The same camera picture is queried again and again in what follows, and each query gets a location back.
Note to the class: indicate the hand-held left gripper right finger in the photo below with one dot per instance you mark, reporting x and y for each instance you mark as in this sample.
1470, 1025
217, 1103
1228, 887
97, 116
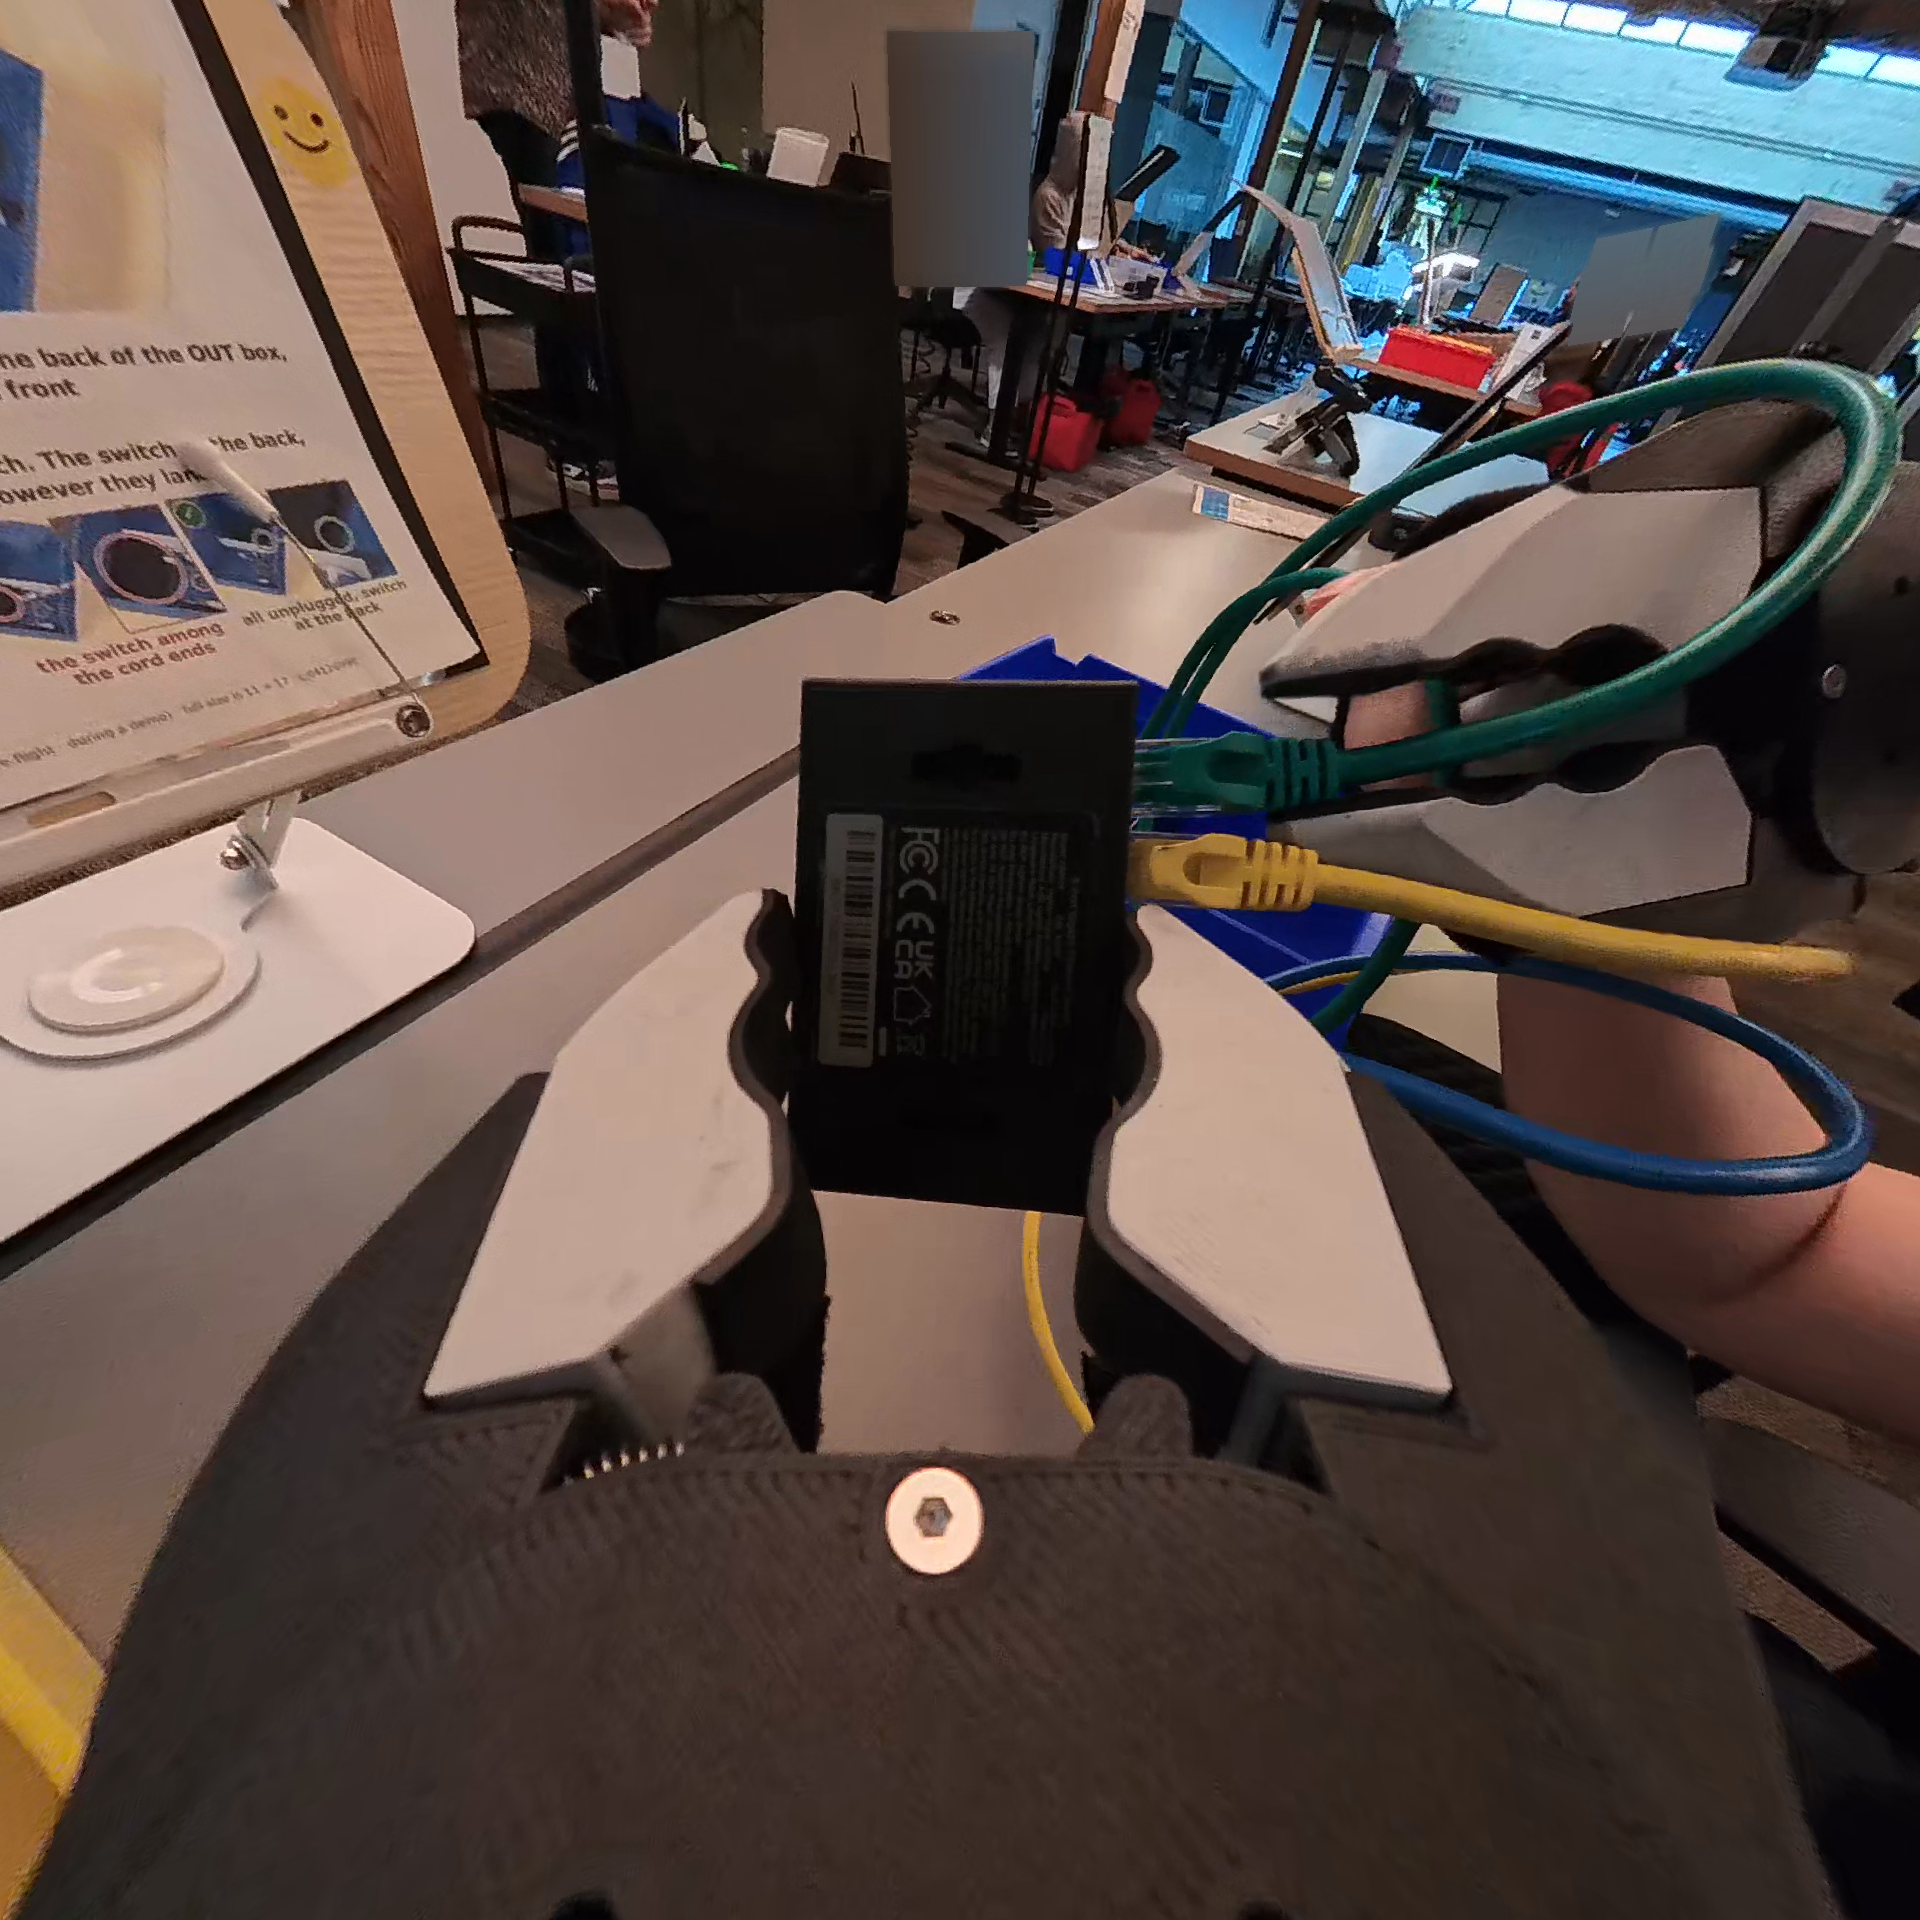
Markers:
1275, 1171

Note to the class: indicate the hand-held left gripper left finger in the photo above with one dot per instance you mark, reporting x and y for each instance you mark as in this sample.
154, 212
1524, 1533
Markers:
633, 1140

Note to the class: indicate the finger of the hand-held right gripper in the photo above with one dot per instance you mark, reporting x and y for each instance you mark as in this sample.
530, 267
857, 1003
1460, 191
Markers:
1619, 849
1590, 576

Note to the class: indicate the blue plastic bin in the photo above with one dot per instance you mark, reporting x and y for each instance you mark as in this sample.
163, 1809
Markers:
1248, 943

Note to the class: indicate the black ethernet switch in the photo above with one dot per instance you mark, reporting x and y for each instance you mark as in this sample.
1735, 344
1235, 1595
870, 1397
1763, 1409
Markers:
959, 961

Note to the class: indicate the person's right forearm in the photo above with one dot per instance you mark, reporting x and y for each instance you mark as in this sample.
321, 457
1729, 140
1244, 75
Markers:
1725, 1200

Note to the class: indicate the person's right hand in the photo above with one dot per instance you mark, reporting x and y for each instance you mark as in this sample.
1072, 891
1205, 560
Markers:
1388, 717

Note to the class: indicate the red tool case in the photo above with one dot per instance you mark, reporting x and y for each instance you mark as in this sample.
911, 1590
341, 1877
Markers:
1440, 352

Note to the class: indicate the red plastic container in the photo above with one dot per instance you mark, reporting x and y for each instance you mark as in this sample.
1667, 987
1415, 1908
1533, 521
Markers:
1067, 432
1133, 414

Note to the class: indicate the black metal cart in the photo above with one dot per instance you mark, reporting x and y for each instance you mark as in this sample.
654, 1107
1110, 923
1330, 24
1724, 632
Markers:
516, 374

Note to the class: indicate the black office chair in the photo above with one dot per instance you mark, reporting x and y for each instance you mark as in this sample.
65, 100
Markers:
748, 374

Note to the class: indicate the wooden instruction board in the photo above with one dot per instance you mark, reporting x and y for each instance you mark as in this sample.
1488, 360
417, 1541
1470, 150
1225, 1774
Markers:
225, 374

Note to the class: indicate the white cup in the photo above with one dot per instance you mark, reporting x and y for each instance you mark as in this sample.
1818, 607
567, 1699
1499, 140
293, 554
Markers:
799, 158

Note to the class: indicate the wooden post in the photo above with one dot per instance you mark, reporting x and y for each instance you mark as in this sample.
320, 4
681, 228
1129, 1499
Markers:
400, 183

